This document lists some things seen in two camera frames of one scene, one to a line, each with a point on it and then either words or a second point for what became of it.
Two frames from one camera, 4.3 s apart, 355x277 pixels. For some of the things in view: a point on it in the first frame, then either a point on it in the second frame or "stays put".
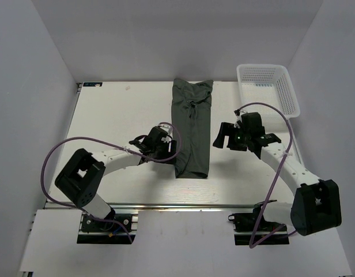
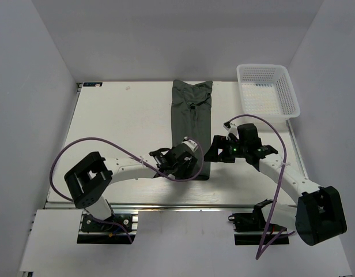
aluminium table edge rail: (281, 205) stays put
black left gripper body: (162, 152) -> (181, 171)
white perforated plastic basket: (268, 83) stays put
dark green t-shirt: (190, 103) stays put
